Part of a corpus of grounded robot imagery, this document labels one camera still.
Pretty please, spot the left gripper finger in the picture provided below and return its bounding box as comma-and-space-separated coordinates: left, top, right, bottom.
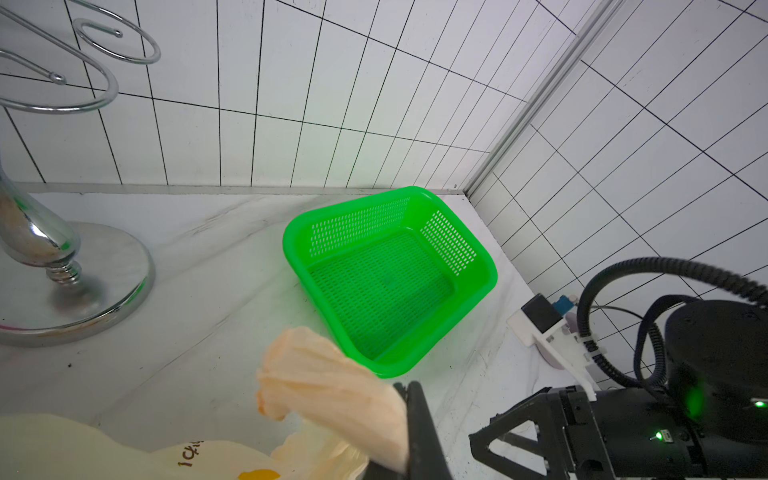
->
394, 381, 452, 480

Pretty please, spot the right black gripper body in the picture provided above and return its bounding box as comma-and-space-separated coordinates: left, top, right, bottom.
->
469, 386, 707, 479

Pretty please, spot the plain beige plastic bag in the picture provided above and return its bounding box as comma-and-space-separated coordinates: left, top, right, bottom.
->
257, 327, 409, 474

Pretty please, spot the yellow printed plastic bag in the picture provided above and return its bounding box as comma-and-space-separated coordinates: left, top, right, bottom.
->
1, 414, 281, 479

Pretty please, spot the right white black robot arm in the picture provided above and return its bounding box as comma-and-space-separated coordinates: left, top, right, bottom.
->
469, 257, 767, 479

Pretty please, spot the green plastic basket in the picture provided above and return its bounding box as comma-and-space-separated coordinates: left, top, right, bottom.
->
282, 186, 498, 379

